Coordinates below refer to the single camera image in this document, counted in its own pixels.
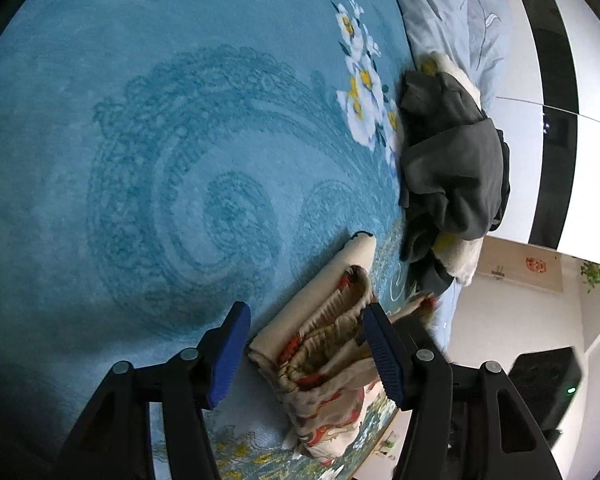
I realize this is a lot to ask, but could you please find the dark grey garment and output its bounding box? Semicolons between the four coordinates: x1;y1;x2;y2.
396;70;511;292

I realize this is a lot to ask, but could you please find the cream red patterned garment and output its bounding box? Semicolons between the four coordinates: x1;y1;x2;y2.
248;230;442;461

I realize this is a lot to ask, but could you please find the black box with green light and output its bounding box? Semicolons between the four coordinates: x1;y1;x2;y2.
507;346;583;448

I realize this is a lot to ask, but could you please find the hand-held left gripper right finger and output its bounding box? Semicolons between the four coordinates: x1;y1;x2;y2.
361;302;564;480

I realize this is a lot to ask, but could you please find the light blue floral pillow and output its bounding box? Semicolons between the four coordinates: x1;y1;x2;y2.
382;0;515;121

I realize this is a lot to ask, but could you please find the teal floral blanket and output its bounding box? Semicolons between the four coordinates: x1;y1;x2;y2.
0;0;443;480

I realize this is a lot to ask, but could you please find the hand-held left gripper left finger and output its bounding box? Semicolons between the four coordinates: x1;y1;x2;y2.
59;301;252;480

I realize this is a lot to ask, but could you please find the cream fleece garment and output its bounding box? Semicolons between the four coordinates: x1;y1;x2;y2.
416;51;486;287

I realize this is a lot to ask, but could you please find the green potted plant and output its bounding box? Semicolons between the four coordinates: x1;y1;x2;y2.
580;260;600;295

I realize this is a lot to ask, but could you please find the black and white wardrobe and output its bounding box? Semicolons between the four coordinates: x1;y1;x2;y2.
490;0;600;261

